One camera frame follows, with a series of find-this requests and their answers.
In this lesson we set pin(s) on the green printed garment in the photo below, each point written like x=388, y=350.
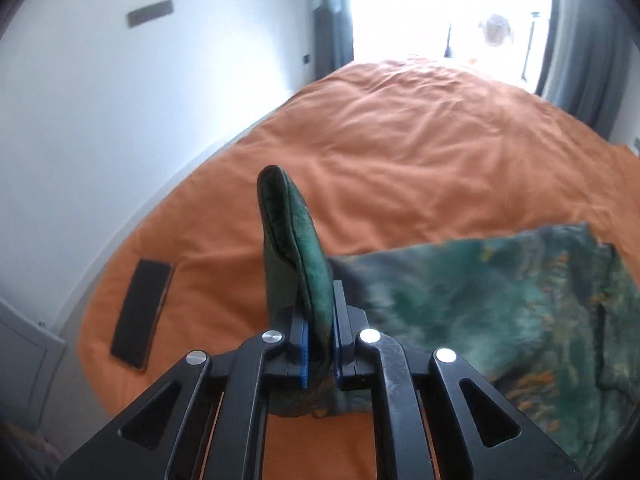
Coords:
x=295, y=260

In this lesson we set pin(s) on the grey wall switch panel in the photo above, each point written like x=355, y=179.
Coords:
x=150, y=13

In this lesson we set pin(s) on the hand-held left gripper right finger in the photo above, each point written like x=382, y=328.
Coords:
x=338, y=355

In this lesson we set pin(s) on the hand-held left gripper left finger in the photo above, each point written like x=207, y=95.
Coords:
x=303, y=355

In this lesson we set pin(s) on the grey cabinet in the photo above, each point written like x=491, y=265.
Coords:
x=25, y=355

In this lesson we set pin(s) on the grey curtain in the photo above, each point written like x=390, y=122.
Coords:
x=332, y=25
x=580, y=45

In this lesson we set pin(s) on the orange bed blanket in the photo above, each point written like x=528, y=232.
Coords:
x=400, y=160

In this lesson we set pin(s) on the black smartphone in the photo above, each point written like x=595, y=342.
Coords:
x=141, y=312

